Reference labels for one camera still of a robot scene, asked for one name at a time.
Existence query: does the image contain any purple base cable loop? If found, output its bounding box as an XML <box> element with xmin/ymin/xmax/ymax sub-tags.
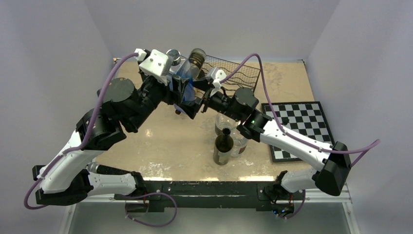
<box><xmin>125</xmin><ymin>187</ymin><xmax>180</xmax><ymax>227</ymax></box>

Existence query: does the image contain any black mounting base plate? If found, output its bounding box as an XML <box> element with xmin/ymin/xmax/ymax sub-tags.
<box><xmin>114</xmin><ymin>181</ymin><xmax>303</xmax><ymax>212</ymax></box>

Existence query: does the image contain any clear glass bottle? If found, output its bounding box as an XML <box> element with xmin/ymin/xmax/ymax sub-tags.
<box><xmin>188</xmin><ymin>48</ymin><xmax>206</xmax><ymax>79</ymax></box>

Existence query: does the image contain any black white chessboard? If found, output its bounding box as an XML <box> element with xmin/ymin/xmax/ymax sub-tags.
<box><xmin>261</xmin><ymin>101</ymin><xmax>335</xmax><ymax>145</ymax></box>

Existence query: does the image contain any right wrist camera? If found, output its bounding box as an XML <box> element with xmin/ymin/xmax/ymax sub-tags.
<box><xmin>206</xmin><ymin>67</ymin><xmax>227</xmax><ymax>97</ymax></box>

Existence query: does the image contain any dark brown glass bottle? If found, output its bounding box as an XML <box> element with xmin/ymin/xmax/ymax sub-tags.
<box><xmin>213</xmin><ymin>128</ymin><xmax>234</xmax><ymax>166</ymax></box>

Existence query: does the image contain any clear bottle white cap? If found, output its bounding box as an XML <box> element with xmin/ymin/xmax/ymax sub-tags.
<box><xmin>231</xmin><ymin>137</ymin><xmax>248</xmax><ymax>158</ymax></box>

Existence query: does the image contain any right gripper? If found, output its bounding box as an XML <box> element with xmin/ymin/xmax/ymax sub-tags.
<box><xmin>177</xmin><ymin>77</ymin><xmax>243</xmax><ymax>122</ymax></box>

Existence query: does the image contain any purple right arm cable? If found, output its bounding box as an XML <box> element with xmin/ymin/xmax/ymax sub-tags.
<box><xmin>221</xmin><ymin>53</ymin><xmax>381</xmax><ymax>167</ymax></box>

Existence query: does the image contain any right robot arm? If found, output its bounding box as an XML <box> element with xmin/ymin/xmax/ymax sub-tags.
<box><xmin>179</xmin><ymin>88</ymin><xmax>352</xmax><ymax>198</ymax></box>

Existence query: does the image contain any clear bottle silver cap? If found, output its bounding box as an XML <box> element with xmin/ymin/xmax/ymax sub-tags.
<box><xmin>214</xmin><ymin>113</ymin><xmax>239</xmax><ymax>136</ymax></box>

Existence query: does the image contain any aluminium table frame rail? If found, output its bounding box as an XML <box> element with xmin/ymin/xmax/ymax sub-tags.
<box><xmin>58</xmin><ymin>58</ymin><xmax>360</xmax><ymax>234</ymax></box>

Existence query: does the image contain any blue square glass bottle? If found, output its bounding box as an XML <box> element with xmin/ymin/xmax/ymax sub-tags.
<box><xmin>167</xmin><ymin>49</ymin><xmax>195</xmax><ymax>114</ymax></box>

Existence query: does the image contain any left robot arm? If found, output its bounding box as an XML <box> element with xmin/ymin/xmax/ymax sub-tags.
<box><xmin>33</xmin><ymin>75</ymin><xmax>189</xmax><ymax>206</ymax></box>

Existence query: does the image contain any black wire wine rack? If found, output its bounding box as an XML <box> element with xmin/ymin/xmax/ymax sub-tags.
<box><xmin>197</xmin><ymin>55</ymin><xmax>261</xmax><ymax>96</ymax></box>

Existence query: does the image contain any black chess piece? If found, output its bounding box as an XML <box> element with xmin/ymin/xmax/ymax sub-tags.
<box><xmin>282</xmin><ymin>117</ymin><xmax>289</xmax><ymax>126</ymax></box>

